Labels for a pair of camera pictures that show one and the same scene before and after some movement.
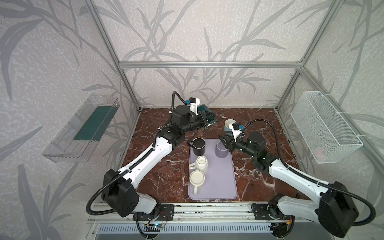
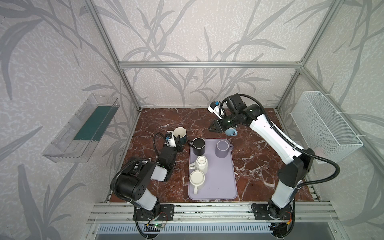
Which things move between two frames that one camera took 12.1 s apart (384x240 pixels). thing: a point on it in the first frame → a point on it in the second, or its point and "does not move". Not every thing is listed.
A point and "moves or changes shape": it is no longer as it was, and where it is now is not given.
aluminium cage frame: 122,65 does not move
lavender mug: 221,150 does not move
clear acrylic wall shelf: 75,142 does not move
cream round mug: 197,178 does not move
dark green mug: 208,116 moves or changes shape
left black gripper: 201,124 → 178,148
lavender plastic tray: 220,182 does not move
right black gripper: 228,140 → 217,127
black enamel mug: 198,145 does not move
